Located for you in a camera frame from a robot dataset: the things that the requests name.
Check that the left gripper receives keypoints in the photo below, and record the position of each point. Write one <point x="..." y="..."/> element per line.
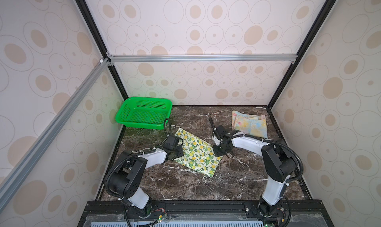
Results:
<point x="180" y="147"/>

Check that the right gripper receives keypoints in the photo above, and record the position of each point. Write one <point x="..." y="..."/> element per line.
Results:
<point x="217" y="132"/>

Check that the lemon print skirt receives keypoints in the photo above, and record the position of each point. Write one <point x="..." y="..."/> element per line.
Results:
<point x="198" y="154"/>

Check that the pastel floral skirt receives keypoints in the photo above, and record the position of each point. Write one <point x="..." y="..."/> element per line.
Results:
<point x="255" y="125"/>

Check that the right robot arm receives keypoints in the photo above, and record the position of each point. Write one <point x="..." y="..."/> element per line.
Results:
<point x="281" y="163"/>

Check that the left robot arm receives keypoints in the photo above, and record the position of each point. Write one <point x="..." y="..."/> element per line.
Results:
<point x="124" y="177"/>

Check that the green plastic basket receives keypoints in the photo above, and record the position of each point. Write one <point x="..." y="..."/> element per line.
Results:
<point x="142" y="112"/>

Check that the horizontal aluminium back rail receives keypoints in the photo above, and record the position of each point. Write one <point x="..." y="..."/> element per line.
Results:
<point x="203" y="58"/>

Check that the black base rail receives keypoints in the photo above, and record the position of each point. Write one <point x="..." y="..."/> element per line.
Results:
<point x="292" y="213"/>

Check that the diagonal aluminium left rail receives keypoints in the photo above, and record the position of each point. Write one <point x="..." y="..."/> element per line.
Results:
<point x="32" y="157"/>

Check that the black left corner post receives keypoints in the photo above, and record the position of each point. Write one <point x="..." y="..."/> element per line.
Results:
<point x="93" y="28"/>

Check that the black corner post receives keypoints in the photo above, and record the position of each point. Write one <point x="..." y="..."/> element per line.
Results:
<point x="93" y="28"/>
<point x="312" y="33"/>

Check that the black right corner post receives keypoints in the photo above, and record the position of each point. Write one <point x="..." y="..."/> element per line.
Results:
<point x="312" y="33"/>

